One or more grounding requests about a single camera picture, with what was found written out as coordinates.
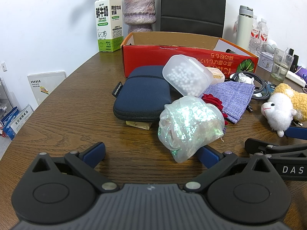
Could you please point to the white yellow plush sheep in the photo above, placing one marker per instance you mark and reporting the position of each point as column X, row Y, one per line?
column 280, row 110

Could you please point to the clear water bottle red label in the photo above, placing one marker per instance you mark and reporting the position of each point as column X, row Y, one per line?
column 263, row 32
column 254, row 32

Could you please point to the small white round device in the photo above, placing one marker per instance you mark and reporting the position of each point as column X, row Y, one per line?
column 272, row 45

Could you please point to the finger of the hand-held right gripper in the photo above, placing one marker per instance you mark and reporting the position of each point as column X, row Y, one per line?
column 297, row 133
column 275, row 147

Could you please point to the black paper bag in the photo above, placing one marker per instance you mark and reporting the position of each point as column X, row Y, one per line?
column 191, row 2

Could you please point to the white green milk carton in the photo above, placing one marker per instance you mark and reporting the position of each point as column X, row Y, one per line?
column 105, row 24

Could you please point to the red cardboard box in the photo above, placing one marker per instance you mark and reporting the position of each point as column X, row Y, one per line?
column 153, row 60

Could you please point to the navy zip pouch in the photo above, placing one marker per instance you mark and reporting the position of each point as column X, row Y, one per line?
column 141, row 93

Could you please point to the purple woven pouch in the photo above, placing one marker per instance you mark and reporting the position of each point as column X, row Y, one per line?
column 230, row 95

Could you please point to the blue white boxes on floor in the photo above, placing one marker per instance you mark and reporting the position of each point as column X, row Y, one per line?
column 18, row 122

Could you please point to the small black bottle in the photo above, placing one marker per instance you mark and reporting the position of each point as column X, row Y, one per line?
column 294, row 61

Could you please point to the purple textured vase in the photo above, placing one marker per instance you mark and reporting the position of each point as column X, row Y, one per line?
column 139, row 9

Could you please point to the small beige box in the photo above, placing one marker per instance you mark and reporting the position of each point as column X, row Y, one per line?
column 217, row 75

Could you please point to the white wall panel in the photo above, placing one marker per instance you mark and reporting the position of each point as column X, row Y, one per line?
column 46, row 87

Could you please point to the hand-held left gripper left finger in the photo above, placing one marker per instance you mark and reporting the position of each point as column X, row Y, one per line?
column 94, row 153

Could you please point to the white thermos bottle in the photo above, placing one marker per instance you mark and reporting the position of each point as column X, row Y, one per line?
column 243, row 28

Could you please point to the red artificial rose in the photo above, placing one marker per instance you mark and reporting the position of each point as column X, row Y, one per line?
column 213, row 100

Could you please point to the white wall socket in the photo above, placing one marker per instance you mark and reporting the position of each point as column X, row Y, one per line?
column 3, row 66

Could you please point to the translucent box of white beads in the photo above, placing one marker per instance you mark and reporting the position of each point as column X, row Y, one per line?
column 184, row 74

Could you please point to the iridescent gauze bag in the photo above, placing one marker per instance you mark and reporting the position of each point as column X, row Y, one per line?
column 189, row 127

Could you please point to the purple object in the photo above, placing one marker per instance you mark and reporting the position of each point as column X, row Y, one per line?
column 302, row 73

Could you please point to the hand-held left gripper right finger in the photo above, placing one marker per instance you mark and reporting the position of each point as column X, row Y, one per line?
column 209, row 159

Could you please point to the clear drinking glass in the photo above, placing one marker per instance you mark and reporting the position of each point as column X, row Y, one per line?
column 281, row 64

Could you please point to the white tin box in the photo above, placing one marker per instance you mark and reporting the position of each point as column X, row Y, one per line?
column 265, row 62

